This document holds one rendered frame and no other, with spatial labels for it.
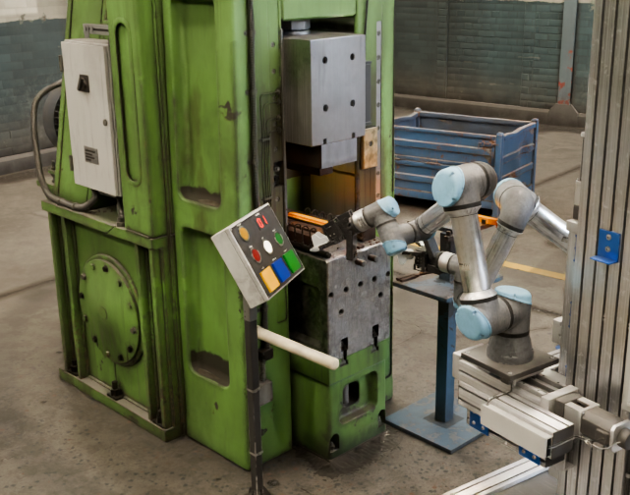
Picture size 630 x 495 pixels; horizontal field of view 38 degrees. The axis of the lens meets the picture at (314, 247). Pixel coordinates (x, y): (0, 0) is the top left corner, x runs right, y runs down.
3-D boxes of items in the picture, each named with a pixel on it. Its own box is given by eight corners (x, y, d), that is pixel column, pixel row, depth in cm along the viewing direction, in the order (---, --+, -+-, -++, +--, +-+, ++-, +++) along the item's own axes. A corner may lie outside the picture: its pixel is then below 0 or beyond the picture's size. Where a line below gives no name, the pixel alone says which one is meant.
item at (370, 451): (427, 443, 401) (427, 440, 400) (334, 497, 363) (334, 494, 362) (361, 412, 428) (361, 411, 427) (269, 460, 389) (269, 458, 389)
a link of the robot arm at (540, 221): (608, 293, 324) (491, 206, 314) (597, 279, 338) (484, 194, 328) (632, 267, 321) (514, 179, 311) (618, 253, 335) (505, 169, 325)
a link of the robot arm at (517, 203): (546, 201, 302) (482, 327, 316) (539, 193, 313) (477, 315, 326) (515, 189, 301) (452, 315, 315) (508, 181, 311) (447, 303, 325)
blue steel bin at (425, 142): (536, 201, 779) (542, 118, 757) (497, 223, 718) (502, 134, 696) (414, 183, 846) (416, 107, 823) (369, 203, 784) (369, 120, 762)
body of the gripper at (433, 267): (411, 269, 342) (436, 276, 334) (411, 247, 340) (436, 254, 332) (424, 264, 348) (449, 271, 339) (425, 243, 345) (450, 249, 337)
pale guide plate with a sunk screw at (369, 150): (377, 166, 394) (377, 127, 388) (364, 169, 388) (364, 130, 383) (373, 165, 395) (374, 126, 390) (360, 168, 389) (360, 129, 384)
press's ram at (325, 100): (379, 133, 372) (379, 32, 359) (312, 146, 346) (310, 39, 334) (308, 120, 400) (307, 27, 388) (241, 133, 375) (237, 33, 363)
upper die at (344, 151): (357, 160, 366) (357, 137, 363) (321, 169, 353) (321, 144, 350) (286, 146, 394) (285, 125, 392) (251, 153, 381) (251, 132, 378)
